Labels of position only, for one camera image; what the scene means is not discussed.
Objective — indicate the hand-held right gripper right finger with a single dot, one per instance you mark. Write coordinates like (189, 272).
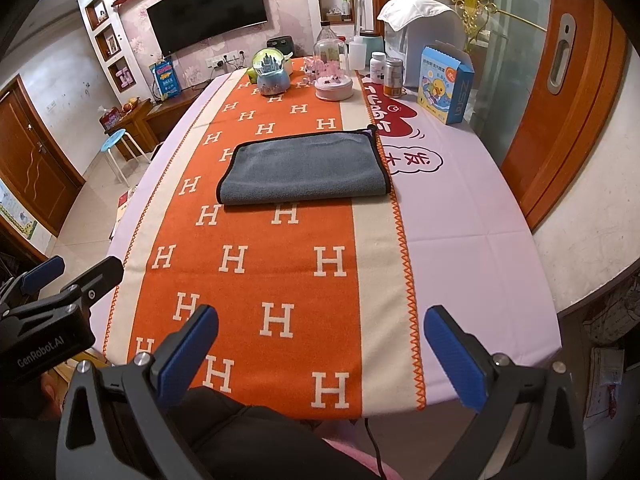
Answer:
(455, 355)

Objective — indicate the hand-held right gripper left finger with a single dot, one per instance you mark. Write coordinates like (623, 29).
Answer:
(192, 355)

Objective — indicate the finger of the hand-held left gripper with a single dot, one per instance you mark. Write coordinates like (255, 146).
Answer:
(95, 280)
(44, 272)

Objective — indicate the grey towel black trim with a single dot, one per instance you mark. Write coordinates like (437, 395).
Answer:
(300, 170)

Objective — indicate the person's dark trousers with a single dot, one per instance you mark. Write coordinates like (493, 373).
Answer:
(240, 430)

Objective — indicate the brown wooden door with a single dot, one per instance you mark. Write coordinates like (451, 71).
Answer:
(35, 160)

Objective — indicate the pink printed tablecloth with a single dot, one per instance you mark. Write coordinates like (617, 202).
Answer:
(465, 240)

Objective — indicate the orange letter-print blanket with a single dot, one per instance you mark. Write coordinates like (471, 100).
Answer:
(280, 270)

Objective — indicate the blue round stool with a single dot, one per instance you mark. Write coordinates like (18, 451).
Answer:
(116, 141)

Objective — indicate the person's pink garment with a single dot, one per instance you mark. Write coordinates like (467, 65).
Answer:
(357, 460)

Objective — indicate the cardboard parcel boxes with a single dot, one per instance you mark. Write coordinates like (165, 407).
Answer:
(612, 360)

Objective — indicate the red tissue box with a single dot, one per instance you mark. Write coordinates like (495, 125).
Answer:
(111, 119)

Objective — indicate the wooden television cabinet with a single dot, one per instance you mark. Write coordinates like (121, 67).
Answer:
(160, 120)

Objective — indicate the blue printed package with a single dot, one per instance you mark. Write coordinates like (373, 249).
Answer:
(165, 80)

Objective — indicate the blue cartoon carton box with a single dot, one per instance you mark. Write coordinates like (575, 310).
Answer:
(445, 87)

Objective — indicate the blue castle snow globe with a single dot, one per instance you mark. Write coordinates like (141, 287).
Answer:
(272, 74)

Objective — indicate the wooden sliding door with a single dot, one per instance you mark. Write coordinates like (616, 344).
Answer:
(590, 110)

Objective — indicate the metal lidded jar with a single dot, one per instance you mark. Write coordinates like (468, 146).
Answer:
(394, 77)

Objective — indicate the black flat television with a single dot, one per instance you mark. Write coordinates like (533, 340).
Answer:
(210, 10)

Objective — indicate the glass dome pink base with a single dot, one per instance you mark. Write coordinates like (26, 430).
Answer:
(332, 87)

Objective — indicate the white pill bottle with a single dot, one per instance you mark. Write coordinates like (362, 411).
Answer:
(378, 67)

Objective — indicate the black small appliance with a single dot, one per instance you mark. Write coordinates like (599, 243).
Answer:
(279, 44)

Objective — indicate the small pink figurines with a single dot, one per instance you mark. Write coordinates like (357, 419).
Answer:
(310, 71)

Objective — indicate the white water dispenser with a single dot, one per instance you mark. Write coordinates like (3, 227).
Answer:
(435, 55)

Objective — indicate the white plastic bottle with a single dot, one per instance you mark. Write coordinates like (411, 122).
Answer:
(357, 55)

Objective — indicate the teal lidded canister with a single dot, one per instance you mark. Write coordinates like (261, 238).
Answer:
(371, 40)

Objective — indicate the glass bottle black cap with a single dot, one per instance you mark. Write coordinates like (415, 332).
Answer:
(326, 30)

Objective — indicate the white cloth cover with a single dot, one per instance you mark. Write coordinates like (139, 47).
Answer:
(415, 12)

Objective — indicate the wall poster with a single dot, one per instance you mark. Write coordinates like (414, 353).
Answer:
(17, 215)

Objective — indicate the white wall shelf unit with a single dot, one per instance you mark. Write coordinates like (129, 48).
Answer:
(107, 45)

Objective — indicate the wall power outlet strip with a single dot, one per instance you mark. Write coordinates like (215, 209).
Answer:
(225, 59)

